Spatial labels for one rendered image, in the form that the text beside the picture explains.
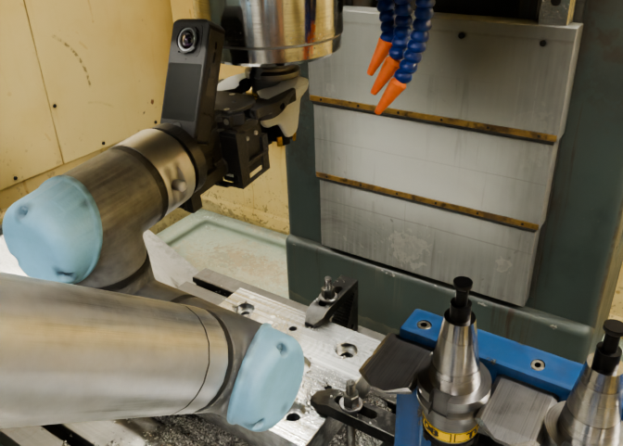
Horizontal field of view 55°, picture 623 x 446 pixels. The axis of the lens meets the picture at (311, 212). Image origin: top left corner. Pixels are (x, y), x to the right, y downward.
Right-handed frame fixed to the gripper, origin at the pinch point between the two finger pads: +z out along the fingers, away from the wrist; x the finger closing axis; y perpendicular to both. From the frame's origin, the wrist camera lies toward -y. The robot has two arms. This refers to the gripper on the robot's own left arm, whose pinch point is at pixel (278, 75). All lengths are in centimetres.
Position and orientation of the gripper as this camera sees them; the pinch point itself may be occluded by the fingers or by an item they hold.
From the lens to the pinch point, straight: 71.1
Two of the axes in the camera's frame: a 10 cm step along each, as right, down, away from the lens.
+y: 0.6, 8.6, 5.1
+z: 4.8, -4.7, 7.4
